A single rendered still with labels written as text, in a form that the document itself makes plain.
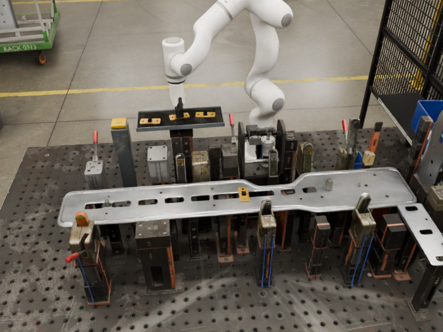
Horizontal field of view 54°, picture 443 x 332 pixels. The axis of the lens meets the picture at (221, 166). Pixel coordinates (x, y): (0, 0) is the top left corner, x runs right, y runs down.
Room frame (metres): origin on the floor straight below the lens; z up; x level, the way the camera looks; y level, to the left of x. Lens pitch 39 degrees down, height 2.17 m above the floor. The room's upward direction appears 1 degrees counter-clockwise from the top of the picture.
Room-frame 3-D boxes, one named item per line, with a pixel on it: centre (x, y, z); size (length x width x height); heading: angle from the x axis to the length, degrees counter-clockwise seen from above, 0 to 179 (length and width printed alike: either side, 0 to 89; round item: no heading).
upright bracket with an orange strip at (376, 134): (1.47, -0.64, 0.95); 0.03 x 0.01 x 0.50; 95
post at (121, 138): (1.55, 0.43, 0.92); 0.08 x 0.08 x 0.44; 5
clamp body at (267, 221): (1.09, -0.16, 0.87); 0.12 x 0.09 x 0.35; 5
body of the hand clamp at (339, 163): (1.47, -0.54, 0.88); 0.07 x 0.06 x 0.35; 5
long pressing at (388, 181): (1.25, -0.07, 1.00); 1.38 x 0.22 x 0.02; 95
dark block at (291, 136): (1.50, -0.29, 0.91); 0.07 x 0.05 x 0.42; 5
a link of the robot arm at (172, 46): (1.58, 0.18, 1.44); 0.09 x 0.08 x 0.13; 27
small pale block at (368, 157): (1.44, -0.62, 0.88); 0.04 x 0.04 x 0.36; 5
